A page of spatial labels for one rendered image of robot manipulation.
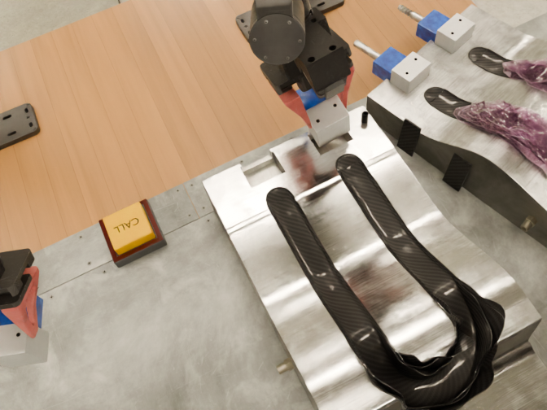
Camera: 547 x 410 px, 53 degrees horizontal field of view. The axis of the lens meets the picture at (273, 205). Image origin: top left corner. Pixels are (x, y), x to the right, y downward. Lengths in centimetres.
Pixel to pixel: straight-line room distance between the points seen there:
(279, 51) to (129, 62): 54
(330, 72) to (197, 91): 44
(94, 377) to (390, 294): 41
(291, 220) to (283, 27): 28
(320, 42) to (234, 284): 37
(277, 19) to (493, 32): 51
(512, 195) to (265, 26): 42
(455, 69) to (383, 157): 22
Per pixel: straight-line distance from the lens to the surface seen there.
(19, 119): 106
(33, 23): 256
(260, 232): 72
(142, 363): 79
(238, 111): 94
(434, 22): 97
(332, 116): 73
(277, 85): 66
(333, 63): 59
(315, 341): 64
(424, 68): 88
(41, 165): 99
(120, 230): 83
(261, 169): 79
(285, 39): 57
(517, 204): 81
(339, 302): 67
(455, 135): 82
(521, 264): 83
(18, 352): 69
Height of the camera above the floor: 153
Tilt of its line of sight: 62 degrees down
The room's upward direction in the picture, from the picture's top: 12 degrees counter-clockwise
